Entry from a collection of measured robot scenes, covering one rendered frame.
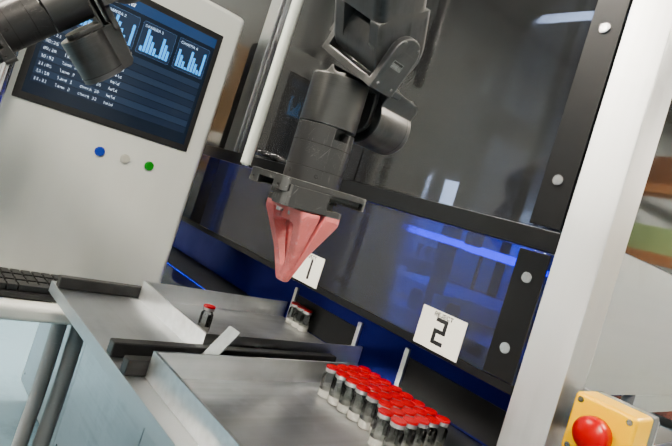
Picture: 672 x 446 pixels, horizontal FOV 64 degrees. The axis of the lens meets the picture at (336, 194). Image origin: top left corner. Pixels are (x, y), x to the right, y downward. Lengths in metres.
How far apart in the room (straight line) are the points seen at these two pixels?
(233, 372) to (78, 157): 0.73
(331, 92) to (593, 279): 0.42
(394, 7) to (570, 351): 0.48
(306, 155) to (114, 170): 0.92
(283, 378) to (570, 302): 0.42
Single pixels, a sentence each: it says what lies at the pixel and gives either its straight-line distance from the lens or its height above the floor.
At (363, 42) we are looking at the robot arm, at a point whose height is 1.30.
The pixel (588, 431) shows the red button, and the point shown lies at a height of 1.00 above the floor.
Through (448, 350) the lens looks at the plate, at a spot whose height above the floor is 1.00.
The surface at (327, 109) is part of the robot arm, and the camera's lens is 0.51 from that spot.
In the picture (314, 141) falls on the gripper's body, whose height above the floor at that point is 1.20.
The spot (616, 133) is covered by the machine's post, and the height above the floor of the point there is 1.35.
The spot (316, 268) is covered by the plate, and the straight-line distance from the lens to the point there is 1.07.
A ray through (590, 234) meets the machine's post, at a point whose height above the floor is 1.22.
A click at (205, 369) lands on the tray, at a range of 0.78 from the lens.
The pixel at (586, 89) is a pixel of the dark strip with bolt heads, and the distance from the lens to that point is 0.84.
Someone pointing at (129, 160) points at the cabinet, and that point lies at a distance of 1.38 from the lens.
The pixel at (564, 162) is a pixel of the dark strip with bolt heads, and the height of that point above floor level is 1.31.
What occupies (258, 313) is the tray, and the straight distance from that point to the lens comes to 1.21.
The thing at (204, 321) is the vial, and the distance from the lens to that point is 0.96.
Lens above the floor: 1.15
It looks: 1 degrees up
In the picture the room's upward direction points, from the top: 18 degrees clockwise
